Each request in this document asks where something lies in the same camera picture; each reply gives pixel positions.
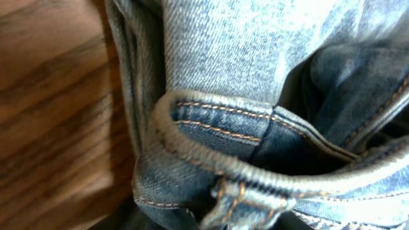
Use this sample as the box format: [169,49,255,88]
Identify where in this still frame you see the light blue denim jeans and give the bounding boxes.
[106,1,408,229]

